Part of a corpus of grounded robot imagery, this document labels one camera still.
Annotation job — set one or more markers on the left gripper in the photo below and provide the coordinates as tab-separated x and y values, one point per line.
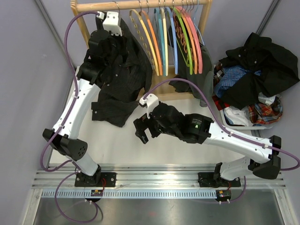
123	41

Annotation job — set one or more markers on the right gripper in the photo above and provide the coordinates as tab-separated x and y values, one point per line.
143	123

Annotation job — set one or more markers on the yellow hanger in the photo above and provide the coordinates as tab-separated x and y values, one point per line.
144	36

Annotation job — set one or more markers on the grey pinstriped shirt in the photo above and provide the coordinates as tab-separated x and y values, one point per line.
131	72

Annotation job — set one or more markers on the blue checked shirt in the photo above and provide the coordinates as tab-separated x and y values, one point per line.
231	76

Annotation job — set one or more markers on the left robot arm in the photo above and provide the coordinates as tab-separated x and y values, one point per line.
97	68

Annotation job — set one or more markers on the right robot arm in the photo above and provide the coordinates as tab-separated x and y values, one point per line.
195	128

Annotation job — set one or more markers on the teal hanger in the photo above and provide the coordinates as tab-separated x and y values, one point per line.
159	26

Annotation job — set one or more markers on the cream hanger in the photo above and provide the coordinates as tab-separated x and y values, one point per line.
162	12

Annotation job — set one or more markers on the brown wavy hanger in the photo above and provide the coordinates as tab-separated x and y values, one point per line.
177	26

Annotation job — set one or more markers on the green hanger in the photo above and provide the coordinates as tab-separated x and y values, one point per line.
184	40

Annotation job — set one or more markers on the dark green shirt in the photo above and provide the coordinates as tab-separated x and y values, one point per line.
204	80

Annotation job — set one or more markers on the orange hanger on rack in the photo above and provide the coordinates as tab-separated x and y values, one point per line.
190	40

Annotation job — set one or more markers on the pink hanger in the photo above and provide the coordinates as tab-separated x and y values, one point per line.
197	45

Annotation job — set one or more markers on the black white checked shirt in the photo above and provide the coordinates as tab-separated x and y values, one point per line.
218	72

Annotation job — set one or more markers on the red plaid shirt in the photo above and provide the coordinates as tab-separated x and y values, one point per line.
267	111

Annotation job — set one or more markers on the wooden clothes rack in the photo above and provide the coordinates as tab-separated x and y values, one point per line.
164	93

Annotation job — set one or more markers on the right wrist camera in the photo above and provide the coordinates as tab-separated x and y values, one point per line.
150	102

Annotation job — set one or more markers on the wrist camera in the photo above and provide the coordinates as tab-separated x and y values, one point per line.
112	24
150	102

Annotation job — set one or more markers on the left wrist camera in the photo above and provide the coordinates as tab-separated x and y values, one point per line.
112	24

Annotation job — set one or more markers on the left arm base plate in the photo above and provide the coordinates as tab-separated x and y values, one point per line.
102	179

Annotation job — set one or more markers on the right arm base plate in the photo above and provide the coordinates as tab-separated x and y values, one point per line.
206	180

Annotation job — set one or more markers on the aluminium rail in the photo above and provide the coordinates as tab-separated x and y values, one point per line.
135	176

